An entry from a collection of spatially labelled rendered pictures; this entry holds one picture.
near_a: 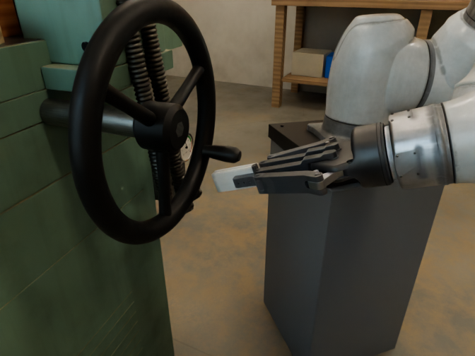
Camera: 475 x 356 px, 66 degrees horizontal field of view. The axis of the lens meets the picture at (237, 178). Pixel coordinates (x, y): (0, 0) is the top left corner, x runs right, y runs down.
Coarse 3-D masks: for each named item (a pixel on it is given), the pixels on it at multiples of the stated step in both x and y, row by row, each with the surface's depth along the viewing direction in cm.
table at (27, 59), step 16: (0, 48) 42; (16, 48) 44; (32, 48) 46; (0, 64) 43; (16, 64) 45; (32, 64) 47; (48, 64) 49; (64, 64) 49; (128, 64) 50; (0, 80) 43; (16, 80) 45; (32, 80) 47; (48, 80) 48; (64, 80) 47; (112, 80) 47; (128, 80) 50; (0, 96) 43; (16, 96) 45
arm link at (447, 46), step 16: (464, 16) 70; (448, 32) 71; (464, 32) 69; (432, 48) 74; (448, 48) 71; (464, 48) 69; (432, 64) 73; (448, 64) 72; (464, 64) 70; (432, 80) 74; (448, 80) 73; (432, 96) 75; (448, 96) 75
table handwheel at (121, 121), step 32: (128, 0) 36; (160, 0) 39; (96, 32) 33; (128, 32) 34; (192, 32) 46; (96, 64) 32; (192, 64) 52; (96, 96) 32; (96, 128) 32; (128, 128) 45; (160, 128) 42; (96, 160) 33; (160, 160) 46; (192, 160) 56; (96, 192) 34; (160, 192) 48; (192, 192) 54; (96, 224) 37; (128, 224) 39; (160, 224) 47
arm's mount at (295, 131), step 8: (320, 120) 101; (272, 128) 95; (280, 128) 94; (288, 128) 94; (296, 128) 94; (304, 128) 94; (272, 136) 95; (280, 136) 91; (288, 136) 88; (296, 136) 88; (304, 136) 88; (312, 136) 89; (280, 144) 92; (288, 144) 87; (296, 144) 84; (304, 144) 84; (336, 184) 74; (344, 184) 75
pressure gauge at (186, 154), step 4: (188, 136) 77; (188, 140) 78; (192, 140) 79; (184, 144) 76; (188, 144) 78; (192, 144) 79; (180, 148) 74; (184, 148) 77; (188, 148) 78; (192, 148) 80; (184, 152) 77; (188, 152) 78; (184, 156) 77; (188, 156) 79; (184, 160) 77
